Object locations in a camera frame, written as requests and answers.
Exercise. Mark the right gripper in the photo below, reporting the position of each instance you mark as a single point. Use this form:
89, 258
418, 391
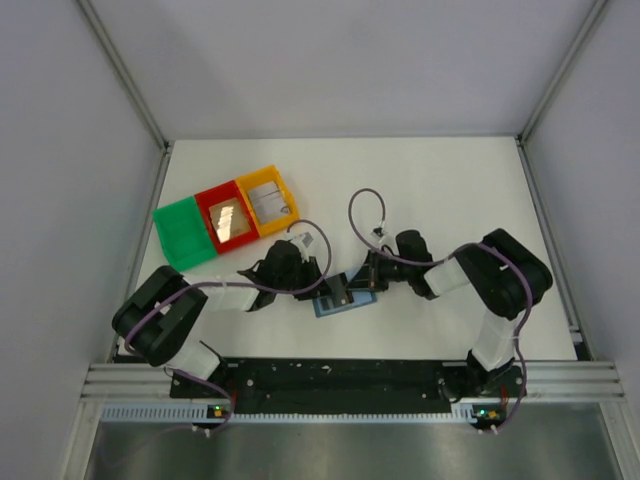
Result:
370, 275

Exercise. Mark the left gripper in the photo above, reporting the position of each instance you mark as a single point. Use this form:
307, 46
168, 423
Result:
311, 269

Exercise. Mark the blue leather card holder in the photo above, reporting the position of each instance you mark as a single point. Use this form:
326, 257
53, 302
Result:
322, 306

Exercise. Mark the black credit card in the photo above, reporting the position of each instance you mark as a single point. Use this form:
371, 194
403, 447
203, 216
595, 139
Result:
341, 295

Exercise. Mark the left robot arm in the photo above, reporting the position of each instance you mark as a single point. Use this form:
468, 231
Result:
157, 320

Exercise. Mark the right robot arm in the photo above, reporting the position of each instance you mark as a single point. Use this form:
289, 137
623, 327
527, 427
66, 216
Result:
508, 278

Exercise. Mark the silver cards in yellow bin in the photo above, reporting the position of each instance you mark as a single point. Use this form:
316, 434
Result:
268, 203

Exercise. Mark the gold cards in red bin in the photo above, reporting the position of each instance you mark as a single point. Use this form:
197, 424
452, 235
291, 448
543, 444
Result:
228, 220

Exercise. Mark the red plastic bin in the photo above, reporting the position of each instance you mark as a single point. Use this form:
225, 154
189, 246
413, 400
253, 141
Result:
215, 195

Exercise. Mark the yellow plastic bin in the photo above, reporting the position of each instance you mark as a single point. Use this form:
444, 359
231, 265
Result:
261, 176

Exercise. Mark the green plastic bin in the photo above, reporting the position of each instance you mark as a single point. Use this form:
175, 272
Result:
183, 236

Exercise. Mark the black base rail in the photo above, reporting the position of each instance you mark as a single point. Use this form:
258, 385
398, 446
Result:
350, 386

